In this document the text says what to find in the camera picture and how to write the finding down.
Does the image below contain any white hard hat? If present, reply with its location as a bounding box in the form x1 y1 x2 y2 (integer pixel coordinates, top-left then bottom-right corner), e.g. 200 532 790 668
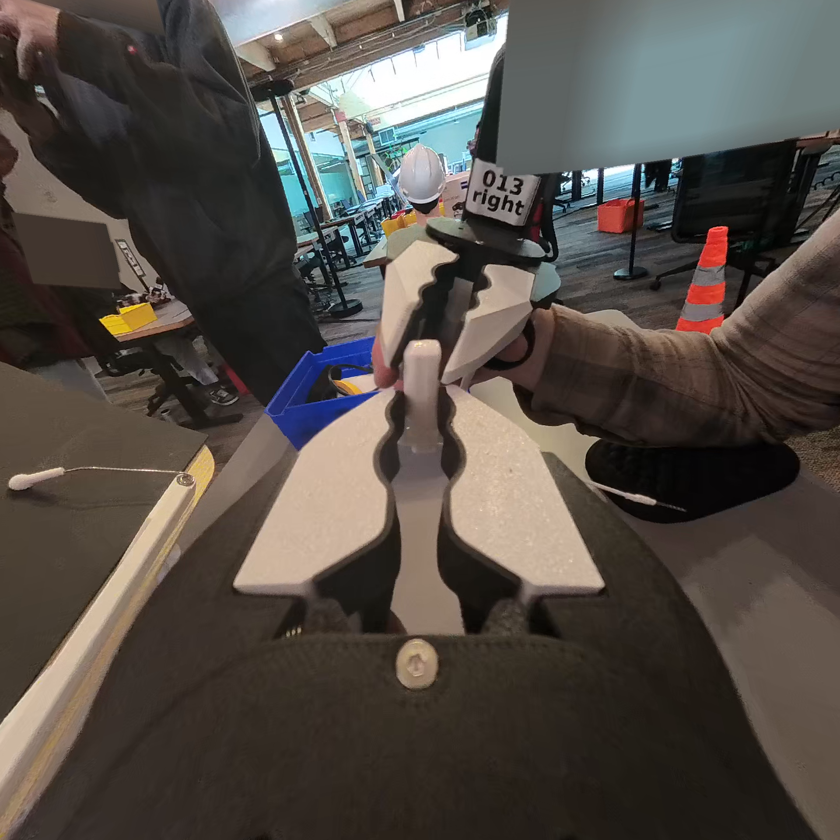
397 143 448 210

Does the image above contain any orange bin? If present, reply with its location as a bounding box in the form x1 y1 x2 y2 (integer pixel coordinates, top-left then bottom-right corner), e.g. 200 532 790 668
596 196 648 236

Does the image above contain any blue plastic bin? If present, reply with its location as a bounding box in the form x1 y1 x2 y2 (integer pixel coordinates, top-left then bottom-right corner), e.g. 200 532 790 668
266 336 383 452

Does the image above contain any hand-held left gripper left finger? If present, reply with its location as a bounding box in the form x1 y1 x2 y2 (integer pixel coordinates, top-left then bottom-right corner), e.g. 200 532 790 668
234 390 399 594

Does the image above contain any yellow bin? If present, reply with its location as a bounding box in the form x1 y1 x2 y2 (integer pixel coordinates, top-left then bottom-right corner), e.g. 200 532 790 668
100 301 160 337

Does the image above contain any wooden desk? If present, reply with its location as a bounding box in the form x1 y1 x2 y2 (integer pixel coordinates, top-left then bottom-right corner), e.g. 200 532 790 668
98 298 245 430

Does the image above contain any thin wire with white tip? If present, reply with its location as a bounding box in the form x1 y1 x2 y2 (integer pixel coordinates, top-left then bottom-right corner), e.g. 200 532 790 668
6 465 196 494

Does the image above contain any person's right hand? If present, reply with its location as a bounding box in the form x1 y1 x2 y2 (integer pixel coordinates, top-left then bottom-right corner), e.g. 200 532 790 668
371 306 561 396

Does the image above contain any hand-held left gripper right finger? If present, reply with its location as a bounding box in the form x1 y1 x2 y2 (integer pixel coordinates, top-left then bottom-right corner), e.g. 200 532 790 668
444 385 605 599

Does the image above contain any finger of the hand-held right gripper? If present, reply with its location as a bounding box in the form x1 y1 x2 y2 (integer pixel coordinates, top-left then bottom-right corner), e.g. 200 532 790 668
440 258 539 388
377 241 455 384

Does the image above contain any black office chair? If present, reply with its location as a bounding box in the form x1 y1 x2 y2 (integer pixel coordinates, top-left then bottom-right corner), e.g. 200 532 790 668
654 141 804 284

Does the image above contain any black wood-rimmed board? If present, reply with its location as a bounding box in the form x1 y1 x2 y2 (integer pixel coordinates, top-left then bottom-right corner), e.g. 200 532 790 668
0 363 216 795

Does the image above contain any person's right forearm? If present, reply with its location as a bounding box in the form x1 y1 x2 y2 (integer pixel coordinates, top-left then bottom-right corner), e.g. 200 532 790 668
519 214 840 450

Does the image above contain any orange traffic cone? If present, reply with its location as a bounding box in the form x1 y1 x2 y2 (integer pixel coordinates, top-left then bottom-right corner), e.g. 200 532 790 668
675 225 732 334

